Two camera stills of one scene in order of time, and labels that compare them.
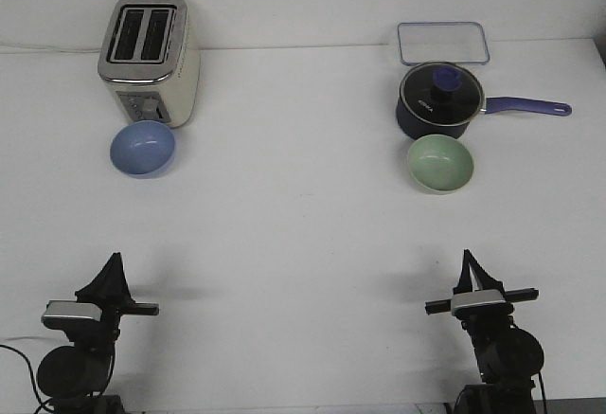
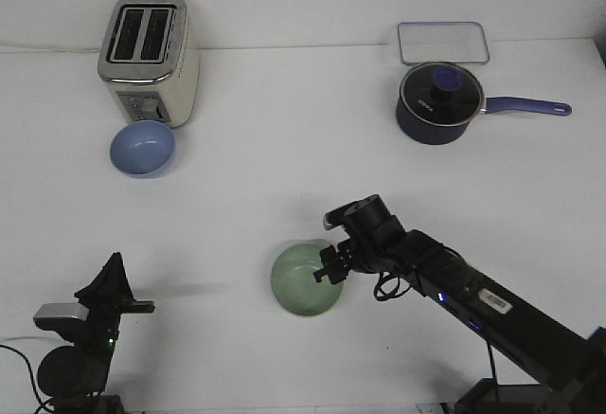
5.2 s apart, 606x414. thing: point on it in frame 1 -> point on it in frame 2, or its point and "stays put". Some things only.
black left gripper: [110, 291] stays put
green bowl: [439, 164] -> [294, 285]
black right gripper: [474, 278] -> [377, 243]
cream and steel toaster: [149, 58] stays put
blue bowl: [143, 149] stays put
